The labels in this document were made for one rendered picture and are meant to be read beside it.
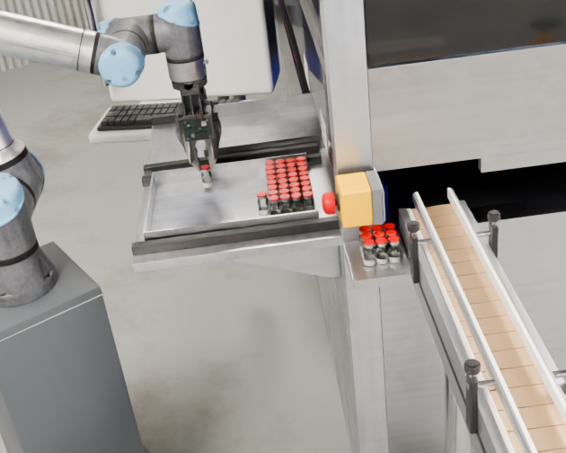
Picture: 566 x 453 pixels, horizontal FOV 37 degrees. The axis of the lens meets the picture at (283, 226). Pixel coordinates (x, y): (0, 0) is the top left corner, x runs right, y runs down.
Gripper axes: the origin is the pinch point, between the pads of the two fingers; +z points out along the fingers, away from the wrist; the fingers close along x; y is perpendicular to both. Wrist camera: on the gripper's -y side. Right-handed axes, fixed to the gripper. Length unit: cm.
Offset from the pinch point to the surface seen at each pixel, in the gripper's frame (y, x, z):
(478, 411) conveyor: 82, 36, 1
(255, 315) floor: -70, 3, 94
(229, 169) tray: -3.4, 4.9, 4.0
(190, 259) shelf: 27.2, -3.5, 6.6
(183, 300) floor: -85, -22, 94
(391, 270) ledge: 41, 32, 6
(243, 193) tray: 5.3, 7.3, 5.7
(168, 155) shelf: -19.2, -9.6, 6.0
